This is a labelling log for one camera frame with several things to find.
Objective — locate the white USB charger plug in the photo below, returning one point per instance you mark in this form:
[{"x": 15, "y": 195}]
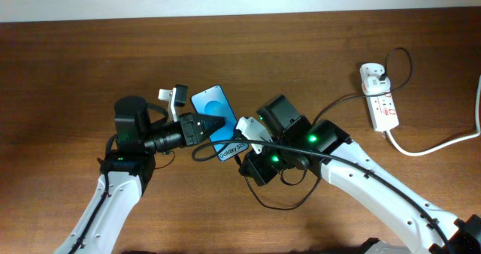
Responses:
[{"x": 373, "y": 85}]

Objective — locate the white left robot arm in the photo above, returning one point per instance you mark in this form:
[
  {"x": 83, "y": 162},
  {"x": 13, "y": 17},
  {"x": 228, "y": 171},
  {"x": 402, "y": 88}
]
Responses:
[{"x": 127, "y": 167}]

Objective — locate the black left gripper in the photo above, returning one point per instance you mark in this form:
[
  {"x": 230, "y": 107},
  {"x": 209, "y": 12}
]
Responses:
[{"x": 189, "y": 128}]

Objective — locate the white power strip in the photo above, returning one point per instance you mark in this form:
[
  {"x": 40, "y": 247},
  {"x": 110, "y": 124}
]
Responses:
[{"x": 381, "y": 107}]

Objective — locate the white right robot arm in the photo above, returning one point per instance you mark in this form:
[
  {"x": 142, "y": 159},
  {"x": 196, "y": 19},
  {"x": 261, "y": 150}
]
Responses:
[{"x": 282, "y": 139}]

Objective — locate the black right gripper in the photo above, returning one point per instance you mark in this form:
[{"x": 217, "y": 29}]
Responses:
[{"x": 252, "y": 167}]

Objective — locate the blue screen Galaxy smartphone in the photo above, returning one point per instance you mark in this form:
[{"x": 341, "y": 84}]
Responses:
[{"x": 214, "y": 103}]

